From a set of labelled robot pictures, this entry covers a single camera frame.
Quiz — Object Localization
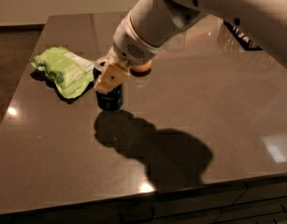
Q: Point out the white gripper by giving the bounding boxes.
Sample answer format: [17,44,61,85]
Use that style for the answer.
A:
[94,13,165,94]

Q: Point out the blue pepsi can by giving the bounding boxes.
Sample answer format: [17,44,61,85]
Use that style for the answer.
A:
[93,68,123,111]

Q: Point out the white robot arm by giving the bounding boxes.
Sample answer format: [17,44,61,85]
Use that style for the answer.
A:
[94,0,287,93]

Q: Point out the green rice chip bag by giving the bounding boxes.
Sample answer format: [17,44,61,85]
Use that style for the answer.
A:
[31,47,95,99]

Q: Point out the orange fruit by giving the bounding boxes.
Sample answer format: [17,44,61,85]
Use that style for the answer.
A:
[131,61,151,73]

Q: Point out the dark cabinet drawers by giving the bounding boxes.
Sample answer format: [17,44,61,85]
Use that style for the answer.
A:
[0,175,287,224]

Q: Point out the black wire napkin basket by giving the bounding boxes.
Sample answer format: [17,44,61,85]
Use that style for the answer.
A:
[223,21,262,51]

